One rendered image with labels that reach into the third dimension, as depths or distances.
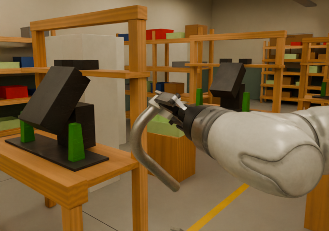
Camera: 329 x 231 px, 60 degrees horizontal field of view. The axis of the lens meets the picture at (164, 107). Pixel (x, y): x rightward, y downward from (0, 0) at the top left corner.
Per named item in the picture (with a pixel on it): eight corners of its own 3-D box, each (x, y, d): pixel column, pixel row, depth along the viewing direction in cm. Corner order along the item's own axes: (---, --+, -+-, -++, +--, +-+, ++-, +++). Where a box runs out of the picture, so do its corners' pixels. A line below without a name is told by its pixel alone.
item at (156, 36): (198, 140, 572) (200, 23, 532) (115, 122, 726) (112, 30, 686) (211, 134, 613) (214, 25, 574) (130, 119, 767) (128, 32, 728)
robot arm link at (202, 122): (234, 99, 48) (213, 94, 53) (196, 137, 46) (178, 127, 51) (256, 136, 52) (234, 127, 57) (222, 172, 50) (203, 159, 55)
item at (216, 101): (221, 109, 908) (221, 95, 900) (198, 106, 955) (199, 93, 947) (235, 104, 1003) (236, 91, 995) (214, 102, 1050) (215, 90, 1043)
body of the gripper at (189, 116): (232, 129, 56) (205, 118, 64) (212, 98, 53) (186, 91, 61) (206, 156, 55) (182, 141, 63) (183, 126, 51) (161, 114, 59)
